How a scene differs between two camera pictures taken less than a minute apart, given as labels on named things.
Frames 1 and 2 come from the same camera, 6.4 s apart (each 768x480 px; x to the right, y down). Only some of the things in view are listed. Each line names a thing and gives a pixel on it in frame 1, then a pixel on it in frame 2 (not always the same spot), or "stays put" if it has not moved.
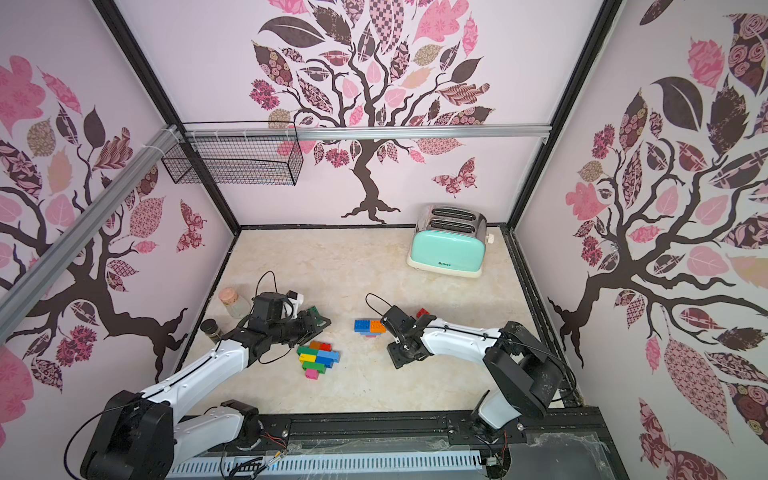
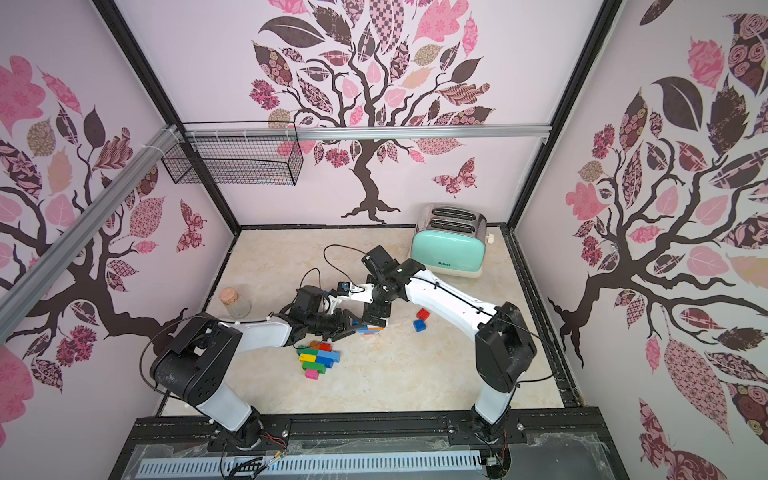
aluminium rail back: x=356 y=133 stays put
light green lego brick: x=321 y=368 stays put
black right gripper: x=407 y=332 -> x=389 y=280
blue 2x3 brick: x=326 y=361 stays put
